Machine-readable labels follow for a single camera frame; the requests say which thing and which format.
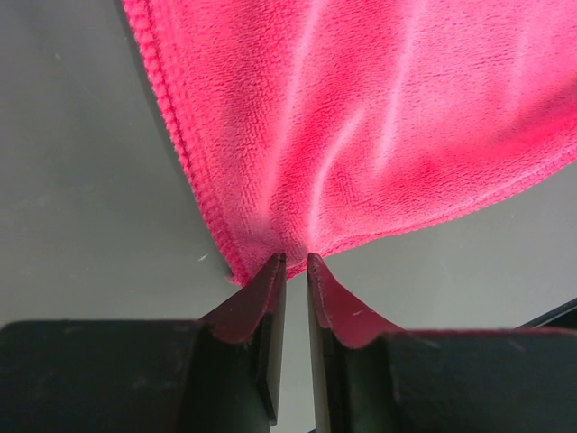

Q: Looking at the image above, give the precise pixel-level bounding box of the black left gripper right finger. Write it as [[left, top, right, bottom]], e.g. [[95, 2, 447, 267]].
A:
[[307, 254, 576, 432]]

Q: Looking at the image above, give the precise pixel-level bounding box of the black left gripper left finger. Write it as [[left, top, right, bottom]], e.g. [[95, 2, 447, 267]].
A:
[[1, 254, 287, 432]]

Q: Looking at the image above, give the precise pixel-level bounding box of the pink microfiber towel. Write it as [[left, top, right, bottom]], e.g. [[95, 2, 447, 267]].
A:
[[124, 1, 576, 284]]

